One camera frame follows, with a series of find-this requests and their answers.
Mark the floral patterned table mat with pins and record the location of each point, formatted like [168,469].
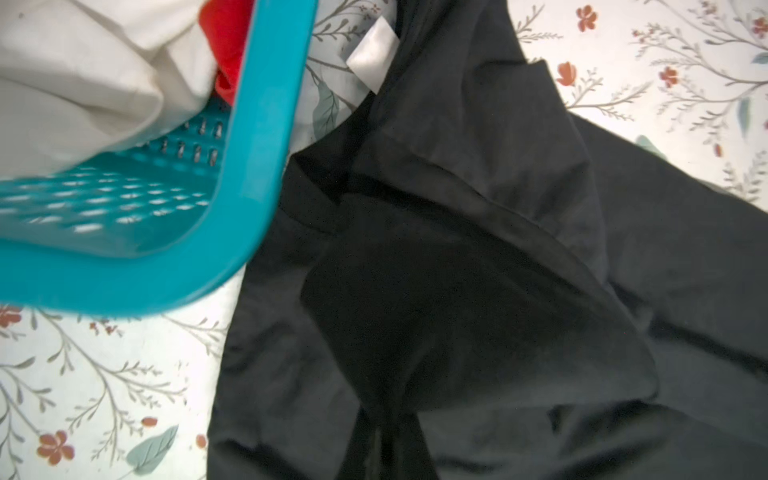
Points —
[98,397]

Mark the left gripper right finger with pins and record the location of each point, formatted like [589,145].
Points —
[405,452]

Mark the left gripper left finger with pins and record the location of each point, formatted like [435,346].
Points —
[363,459]

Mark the black t shirt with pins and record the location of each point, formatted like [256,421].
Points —
[551,301]

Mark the teal plastic laundry basket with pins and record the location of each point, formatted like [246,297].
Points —
[152,228]

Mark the white t shirt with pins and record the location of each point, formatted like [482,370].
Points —
[79,78]

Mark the red t shirt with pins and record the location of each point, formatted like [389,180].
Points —
[226,25]

